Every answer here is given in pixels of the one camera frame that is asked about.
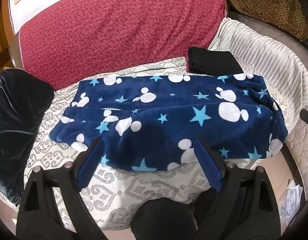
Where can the white quilted mattress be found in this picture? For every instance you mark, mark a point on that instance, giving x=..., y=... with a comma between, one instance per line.
x=301, y=142

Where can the dark velvet cloth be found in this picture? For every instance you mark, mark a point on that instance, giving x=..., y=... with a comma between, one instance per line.
x=15, y=127

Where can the white crumpled paper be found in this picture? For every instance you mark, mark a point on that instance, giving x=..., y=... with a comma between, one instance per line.
x=293, y=200

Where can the leopard print cloth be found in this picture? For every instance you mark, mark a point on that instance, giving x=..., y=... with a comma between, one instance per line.
x=264, y=2

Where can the wooden door frame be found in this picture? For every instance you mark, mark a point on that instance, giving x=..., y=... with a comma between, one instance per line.
x=3, y=30

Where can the red patterned pillow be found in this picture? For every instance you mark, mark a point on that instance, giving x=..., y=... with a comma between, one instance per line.
x=113, y=27

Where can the blue fleece star-print pants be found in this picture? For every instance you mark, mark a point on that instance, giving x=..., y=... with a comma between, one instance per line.
x=154, y=120

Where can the white grey patterned bed sheet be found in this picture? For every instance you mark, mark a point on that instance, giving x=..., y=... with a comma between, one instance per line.
x=133, y=190

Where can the white ribbed blanket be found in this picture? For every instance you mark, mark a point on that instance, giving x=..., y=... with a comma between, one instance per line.
x=264, y=55

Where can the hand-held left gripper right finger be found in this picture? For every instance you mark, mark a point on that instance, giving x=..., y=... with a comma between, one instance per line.
x=207, y=165

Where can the black folded cloth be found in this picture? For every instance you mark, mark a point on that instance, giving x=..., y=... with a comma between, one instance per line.
x=211, y=61

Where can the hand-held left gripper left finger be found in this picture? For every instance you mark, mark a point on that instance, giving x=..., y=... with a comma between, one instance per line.
x=90, y=163

